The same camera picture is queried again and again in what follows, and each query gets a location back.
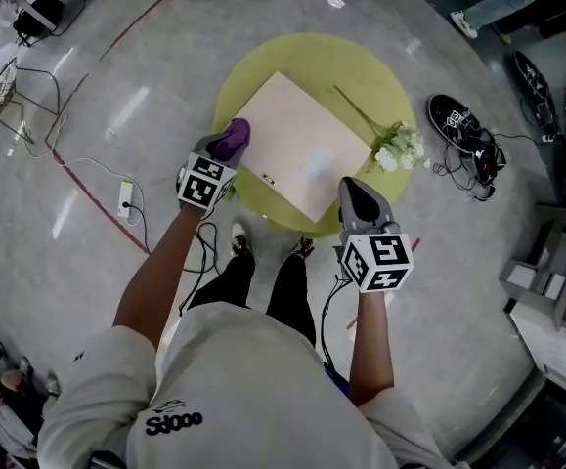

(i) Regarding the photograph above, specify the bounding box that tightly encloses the person's right leg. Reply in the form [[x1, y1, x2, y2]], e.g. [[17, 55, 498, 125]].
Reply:
[[264, 253, 319, 350]]

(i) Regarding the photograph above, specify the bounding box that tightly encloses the person's left forearm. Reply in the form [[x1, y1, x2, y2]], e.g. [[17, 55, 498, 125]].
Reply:
[[111, 204, 204, 357]]

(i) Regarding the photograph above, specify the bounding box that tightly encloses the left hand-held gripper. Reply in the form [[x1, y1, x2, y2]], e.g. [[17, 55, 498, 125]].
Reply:
[[176, 132, 246, 213]]

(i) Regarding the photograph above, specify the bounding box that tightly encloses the white power strip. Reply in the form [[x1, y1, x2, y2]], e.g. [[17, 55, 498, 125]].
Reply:
[[115, 179, 136, 220]]

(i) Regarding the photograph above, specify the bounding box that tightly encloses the person's left leg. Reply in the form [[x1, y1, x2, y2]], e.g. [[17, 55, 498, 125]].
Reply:
[[186, 253, 257, 313]]

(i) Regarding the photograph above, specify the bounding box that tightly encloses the person's right shoe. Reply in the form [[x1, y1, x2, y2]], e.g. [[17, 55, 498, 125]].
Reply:
[[290, 234, 317, 259]]

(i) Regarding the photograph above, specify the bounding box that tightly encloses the person's left shoe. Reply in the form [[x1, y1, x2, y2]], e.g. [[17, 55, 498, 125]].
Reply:
[[230, 221, 255, 259]]

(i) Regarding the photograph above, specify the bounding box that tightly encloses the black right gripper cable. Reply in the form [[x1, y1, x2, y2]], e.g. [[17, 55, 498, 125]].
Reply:
[[318, 275, 358, 376]]

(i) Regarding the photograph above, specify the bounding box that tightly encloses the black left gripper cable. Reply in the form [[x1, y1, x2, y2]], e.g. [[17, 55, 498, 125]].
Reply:
[[179, 221, 221, 318]]

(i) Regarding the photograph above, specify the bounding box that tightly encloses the white power strip cable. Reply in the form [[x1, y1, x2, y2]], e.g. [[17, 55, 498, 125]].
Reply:
[[22, 108, 136, 186]]

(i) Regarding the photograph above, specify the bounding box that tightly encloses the beige rectangular board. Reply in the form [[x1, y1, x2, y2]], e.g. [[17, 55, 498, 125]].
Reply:
[[235, 69, 373, 225]]

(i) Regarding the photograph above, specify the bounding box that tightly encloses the black plugged cable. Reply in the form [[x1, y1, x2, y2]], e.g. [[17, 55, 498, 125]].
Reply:
[[124, 187, 148, 230]]

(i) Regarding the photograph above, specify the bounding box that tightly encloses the grey shelf unit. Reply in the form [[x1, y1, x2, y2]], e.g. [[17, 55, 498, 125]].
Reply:
[[499, 202, 566, 332]]

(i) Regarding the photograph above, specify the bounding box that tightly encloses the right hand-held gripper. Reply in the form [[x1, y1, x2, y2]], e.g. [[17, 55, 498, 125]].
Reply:
[[333, 176, 415, 294]]

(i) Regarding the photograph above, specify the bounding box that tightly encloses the person's shoe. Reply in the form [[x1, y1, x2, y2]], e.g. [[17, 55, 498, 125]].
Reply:
[[290, 234, 317, 259], [230, 221, 255, 259]]

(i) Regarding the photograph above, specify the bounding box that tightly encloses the black oval board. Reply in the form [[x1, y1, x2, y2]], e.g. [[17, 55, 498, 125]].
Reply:
[[427, 94, 490, 154], [512, 50, 561, 132]]

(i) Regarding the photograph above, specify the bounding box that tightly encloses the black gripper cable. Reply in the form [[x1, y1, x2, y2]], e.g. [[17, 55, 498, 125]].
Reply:
[[318, 275, 358, 376], [179, 221, 221, 318]]

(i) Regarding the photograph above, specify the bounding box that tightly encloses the white box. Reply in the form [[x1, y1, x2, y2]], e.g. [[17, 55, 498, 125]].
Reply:
[[506, 263, 537, 291], [543, 272, 566, 299]]

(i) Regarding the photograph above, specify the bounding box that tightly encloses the white cabinet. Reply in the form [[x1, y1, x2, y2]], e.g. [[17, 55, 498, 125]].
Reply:
[[508, 300, 566, 396]]

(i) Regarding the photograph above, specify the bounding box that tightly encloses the person's leg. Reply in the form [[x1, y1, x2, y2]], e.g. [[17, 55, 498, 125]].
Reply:
[[186, 253, 257, 313], [264, 253, 319, 350]]

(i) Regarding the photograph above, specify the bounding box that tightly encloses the person's white t-shirt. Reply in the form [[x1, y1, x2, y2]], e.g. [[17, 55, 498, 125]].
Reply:
[[35, 300, 451, 469]]

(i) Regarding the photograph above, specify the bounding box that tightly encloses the person's right forearm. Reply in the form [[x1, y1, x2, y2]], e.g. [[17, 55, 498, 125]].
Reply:
[[347, 287, 396, 408]]

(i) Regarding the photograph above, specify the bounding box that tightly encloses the black bag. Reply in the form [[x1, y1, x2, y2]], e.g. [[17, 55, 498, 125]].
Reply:
[[12, 0, 65, 44]]

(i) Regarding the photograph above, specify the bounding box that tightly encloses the white artificial flower bouquet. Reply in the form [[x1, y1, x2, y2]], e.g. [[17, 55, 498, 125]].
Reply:
[[332, 84, 431, 175]]

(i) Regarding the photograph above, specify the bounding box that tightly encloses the purple knitted cloth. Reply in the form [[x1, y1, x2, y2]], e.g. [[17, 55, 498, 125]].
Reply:
[[213, 116, 253, 162]]

